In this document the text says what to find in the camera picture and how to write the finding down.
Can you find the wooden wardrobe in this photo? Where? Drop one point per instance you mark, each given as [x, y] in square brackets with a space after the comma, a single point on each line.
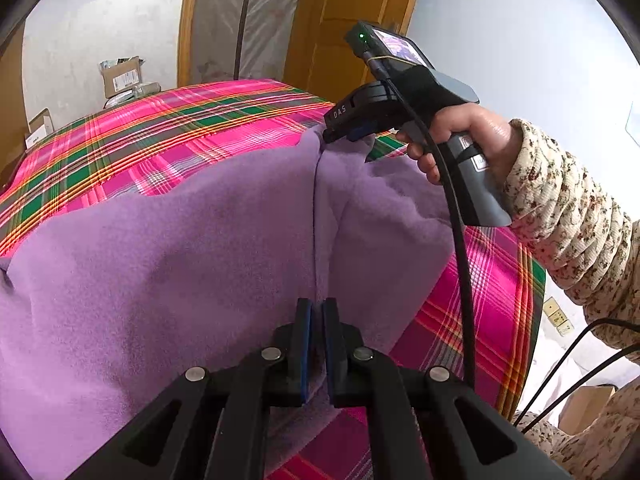
[13, 121]

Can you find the person's right hand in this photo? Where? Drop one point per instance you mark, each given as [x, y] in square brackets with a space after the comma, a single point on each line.
[497, 138]

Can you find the white cardboard box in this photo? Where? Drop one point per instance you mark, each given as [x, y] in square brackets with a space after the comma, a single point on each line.
[40, 127]

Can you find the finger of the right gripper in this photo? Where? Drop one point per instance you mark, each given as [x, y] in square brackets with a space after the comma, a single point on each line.
[360, 131]
[330, 136]

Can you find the pink plaid bed sheet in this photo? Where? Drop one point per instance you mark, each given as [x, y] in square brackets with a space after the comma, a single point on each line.
[150, 146]

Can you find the purple fleece garment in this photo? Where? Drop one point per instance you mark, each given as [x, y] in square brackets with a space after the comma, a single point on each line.
[103, 307]

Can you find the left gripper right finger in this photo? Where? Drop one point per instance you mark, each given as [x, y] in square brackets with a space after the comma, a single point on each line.
[424, 425]

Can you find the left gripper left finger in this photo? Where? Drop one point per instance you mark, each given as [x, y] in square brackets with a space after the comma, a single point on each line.
[212, 425]

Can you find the brown cardboard box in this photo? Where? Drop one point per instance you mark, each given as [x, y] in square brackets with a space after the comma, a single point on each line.
[120, 75]

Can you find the grey door curtain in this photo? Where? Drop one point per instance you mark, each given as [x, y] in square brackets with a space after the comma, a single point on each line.
[240, 39]

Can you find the wooden door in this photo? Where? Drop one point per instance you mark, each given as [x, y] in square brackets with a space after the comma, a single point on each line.
[319, 59]

